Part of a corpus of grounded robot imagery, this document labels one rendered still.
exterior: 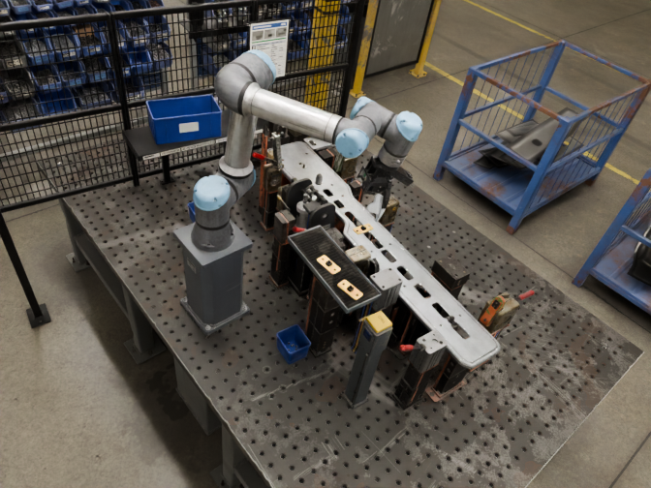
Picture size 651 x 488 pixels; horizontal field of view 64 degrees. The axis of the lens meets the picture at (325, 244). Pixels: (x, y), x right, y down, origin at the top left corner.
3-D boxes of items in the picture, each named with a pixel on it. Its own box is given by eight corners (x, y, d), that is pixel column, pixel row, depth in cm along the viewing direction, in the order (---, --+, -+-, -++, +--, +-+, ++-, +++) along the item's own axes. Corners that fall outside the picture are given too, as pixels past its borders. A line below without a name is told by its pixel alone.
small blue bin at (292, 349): (309, 356, 202) (312, 344, 196) (288, 368, 197) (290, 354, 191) (294, 336, 208) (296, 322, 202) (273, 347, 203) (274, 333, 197)
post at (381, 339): (369, 400, 192) (394, 328, 161) (353, 410, 188) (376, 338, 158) (356, 384, 196) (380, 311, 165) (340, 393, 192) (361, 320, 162)
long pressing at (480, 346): (510, 346, 181) (511, 344, 180) (464, 374, 171) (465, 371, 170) (302, 140, 257) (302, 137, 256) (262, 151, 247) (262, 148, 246)
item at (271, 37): (286, 77, 270) (291, 16, 248) (247, 84, 259) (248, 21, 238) (284, 76, 271) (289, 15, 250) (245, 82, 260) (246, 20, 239)
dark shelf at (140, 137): (312, 121, 269) (312, 116, 267) (139, 162, 227) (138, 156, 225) (290, 101, 282) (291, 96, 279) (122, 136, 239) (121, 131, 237)
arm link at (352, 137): (196, 73, 138) (366, 133, 128) (219, 58, 146) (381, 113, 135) (198, 111, 146) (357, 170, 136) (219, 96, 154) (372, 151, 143)
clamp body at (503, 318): (493, 361, 212) (528, 304, 187) (467, 377, 205) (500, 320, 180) (475, 342, 218) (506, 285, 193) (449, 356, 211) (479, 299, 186)
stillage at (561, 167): (517, 138, 484) (562, 38, 419) (593, 184, 444) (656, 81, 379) (432, 177, 422) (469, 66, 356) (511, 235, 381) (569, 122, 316)
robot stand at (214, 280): (206, 336, 203) (202, 265, 175) (179, 302, 213) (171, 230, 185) (250, 312, 214) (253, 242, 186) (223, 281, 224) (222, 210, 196)
